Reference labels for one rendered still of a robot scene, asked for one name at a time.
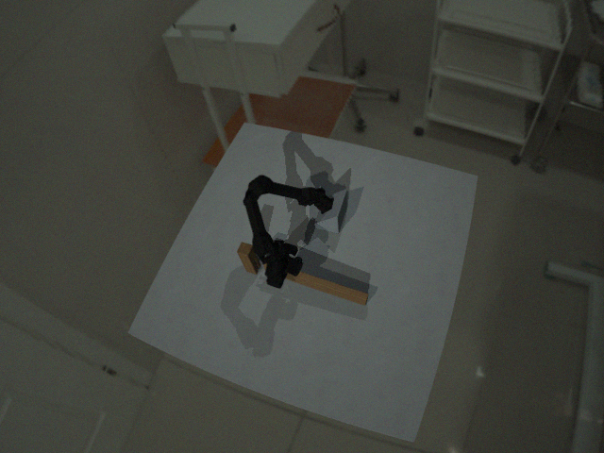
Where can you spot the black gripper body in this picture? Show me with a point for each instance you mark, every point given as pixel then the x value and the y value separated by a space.
pixel 290 249

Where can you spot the brown wooden post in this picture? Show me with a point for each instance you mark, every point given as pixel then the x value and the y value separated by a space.
pixel 248 257

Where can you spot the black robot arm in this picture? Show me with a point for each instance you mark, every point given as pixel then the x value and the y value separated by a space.
pixel 262 242

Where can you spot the brown wooden rail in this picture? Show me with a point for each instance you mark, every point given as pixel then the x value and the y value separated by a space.
pixel 330 287

